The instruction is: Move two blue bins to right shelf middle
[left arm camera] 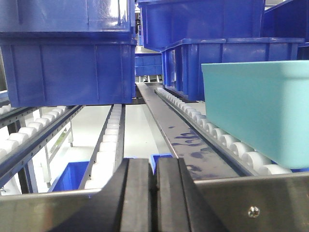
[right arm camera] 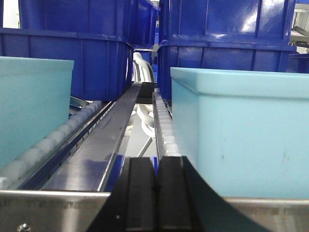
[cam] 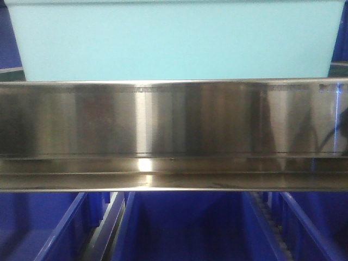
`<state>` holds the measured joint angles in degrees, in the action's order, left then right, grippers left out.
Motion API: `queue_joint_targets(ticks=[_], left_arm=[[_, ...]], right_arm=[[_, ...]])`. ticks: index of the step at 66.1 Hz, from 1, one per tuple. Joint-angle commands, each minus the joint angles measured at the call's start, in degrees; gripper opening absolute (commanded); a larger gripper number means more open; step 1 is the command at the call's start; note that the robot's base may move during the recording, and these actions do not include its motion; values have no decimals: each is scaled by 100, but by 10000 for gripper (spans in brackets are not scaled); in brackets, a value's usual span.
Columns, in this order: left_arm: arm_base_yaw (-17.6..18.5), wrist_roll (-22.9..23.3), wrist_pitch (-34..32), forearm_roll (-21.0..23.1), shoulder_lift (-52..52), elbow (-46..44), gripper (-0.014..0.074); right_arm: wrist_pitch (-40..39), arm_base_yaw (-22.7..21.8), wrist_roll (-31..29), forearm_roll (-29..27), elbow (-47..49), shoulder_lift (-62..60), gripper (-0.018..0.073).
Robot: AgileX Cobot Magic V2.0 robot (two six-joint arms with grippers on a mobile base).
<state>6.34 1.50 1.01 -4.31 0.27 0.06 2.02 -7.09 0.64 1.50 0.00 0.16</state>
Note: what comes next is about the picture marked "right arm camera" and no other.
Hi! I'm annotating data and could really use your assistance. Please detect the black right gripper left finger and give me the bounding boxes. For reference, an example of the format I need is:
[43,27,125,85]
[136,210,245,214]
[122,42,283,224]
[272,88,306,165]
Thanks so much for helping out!
[87,158,155,232]

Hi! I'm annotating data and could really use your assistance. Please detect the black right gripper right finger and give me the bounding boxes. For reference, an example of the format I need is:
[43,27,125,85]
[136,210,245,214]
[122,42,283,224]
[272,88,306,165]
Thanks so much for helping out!
[157,156,267,232]

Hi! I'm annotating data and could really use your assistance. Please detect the light blue bin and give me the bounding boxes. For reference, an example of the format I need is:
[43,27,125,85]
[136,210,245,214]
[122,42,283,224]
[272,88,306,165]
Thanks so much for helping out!
[0,56,74,168]
[170,67,309,199]

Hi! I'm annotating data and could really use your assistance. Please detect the white roller track right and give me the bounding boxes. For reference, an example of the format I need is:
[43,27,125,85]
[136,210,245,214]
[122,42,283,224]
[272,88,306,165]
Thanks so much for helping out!
[152,88,181,159]

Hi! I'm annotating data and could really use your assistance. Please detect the white roller track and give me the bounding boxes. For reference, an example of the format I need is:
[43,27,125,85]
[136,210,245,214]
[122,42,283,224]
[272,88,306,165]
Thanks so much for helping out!
[152,88,181,159]
[0,101,103,190]

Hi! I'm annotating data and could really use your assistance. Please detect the white roller track left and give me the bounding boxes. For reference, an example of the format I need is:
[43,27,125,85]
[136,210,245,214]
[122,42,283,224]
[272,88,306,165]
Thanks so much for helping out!
[0,101,103,190]

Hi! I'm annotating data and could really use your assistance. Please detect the dark blue bin upper left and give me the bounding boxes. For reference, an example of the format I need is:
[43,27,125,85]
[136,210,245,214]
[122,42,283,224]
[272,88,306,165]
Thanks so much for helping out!
[0,0,158,101]

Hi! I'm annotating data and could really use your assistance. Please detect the dark blue bin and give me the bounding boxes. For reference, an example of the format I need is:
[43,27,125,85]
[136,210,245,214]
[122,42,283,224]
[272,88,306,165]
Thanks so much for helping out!
[158,0,296,100]
[0,0,158,101]

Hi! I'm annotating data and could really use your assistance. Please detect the dark blue bin upper right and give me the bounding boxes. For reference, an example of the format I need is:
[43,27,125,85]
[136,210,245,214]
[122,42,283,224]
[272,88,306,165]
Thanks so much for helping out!
[158,0,296,100]

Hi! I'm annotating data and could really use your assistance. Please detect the steel divider rail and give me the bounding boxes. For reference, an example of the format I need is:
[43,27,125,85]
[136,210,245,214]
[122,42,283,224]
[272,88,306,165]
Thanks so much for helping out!
[41,81,143,192]

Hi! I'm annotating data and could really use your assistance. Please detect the steel shelf front rail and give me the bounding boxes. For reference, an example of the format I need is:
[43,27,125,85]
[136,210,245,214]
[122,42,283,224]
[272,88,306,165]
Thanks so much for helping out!
[0,190,309,232]

